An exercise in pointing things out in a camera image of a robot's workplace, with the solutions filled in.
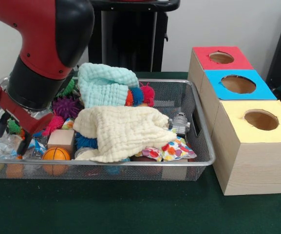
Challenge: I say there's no mint green waffle cloth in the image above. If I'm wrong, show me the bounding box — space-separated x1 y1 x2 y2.
77 62 140 109

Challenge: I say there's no blue spiky rubber ball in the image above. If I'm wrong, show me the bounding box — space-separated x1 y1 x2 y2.
75 132 99 149

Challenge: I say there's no light wooden cube block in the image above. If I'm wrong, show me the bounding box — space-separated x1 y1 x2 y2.
47 129 76 155

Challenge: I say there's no red blue orange pompom ball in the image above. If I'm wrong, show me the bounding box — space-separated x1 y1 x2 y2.
124 82 155 107

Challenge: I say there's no white cloth with colourful dots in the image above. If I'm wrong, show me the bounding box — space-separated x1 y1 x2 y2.
134 136 197 162

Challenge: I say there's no cream waffle cloth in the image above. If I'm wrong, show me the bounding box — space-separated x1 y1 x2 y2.
73 106 177 163

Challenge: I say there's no shallow wire mesh bin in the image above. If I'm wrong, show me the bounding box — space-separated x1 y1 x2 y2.
0 75 216 181

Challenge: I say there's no orange toy basketball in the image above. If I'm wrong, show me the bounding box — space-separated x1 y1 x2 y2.
42 146 72 176

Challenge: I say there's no rainbow spiky caterpillar toy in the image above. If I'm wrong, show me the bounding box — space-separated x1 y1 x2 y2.
7 116 66 137

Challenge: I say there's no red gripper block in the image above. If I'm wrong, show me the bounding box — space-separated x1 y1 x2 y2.
0 86 55 156

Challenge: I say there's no wooden box with three holes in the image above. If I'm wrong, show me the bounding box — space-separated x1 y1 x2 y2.
187 46 281 196

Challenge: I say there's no purple spiky rubber ball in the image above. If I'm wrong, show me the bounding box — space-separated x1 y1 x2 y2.
52 96 83 120

